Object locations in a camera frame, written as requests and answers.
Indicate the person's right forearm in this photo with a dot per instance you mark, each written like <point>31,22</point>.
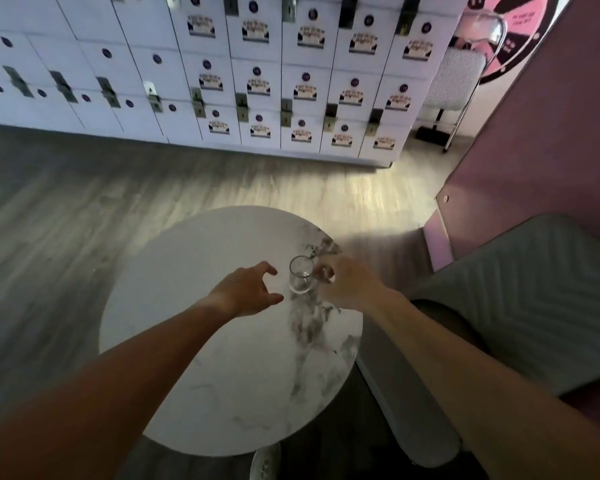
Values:
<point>470,389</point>

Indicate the pink and black prize wheel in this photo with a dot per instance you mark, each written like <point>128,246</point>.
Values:
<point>522,29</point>

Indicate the wall of white lockers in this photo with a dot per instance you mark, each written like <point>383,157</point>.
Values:
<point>260,74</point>

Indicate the person's left thumb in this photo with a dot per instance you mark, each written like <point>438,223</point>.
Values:
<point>272,299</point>

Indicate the white table base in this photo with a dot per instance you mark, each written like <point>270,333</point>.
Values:
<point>265,464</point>

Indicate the person's left forearm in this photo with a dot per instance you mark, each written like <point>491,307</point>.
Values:
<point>105,389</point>

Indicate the clear drinking glass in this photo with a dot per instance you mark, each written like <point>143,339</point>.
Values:
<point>300,277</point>

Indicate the pink booth bench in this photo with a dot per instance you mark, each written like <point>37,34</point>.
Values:
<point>545,144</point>

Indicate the person's right fingers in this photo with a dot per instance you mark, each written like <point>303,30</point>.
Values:
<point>326,274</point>

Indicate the person's right hand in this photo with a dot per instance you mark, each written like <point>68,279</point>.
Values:
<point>352,287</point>

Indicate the round white marble table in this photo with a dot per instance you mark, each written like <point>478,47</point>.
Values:
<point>230,374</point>

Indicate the metal folding chair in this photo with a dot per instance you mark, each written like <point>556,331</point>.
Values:
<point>455,79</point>

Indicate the person's left hand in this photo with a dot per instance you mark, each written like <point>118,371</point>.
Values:
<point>242,292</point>

